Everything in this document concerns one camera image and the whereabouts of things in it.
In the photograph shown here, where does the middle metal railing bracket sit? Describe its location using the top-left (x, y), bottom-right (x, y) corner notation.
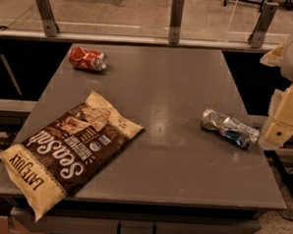
top-left (168, 0), bottom-right (184, 44)

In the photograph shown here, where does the black stand base background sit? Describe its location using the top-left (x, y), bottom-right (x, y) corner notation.
top-left (222, 0), bottom-right (264, 12)

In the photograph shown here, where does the metal railing bracket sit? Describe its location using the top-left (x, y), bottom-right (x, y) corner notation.
top-left (168, 0), bottom-right (184, 44)
top-left (35, 0), bottom-right (59, 37)
top-left (248, 2), bottom-right (278, 49)

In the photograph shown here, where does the crushed red soda can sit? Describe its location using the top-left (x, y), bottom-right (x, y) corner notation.
top-left (68, 47), bottom-right (108, 72)

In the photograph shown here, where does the right metal railing bracket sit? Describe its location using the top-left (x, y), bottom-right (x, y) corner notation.
top-left (248, 2), bottom-right (278, 49)

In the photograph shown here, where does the brown sea salt chip bag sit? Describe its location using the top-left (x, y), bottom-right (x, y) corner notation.
top-left (0, 91), bottom-right (142, 219)

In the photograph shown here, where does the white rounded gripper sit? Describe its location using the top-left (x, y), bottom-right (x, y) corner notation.
top-left (259, 33), bottom-right (293, 150)

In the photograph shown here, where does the silver blue redbull can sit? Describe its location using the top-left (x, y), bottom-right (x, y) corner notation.
top-left (201, 108), bottom-right (260, 149)

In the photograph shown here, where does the grey drawer with black handle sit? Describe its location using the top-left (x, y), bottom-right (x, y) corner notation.
top-left (11, 207), bottom-right (261, 234)

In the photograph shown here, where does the left metal railing bracket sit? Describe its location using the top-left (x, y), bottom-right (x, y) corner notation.
top-left (35, 0), bottom-right (59, 37)

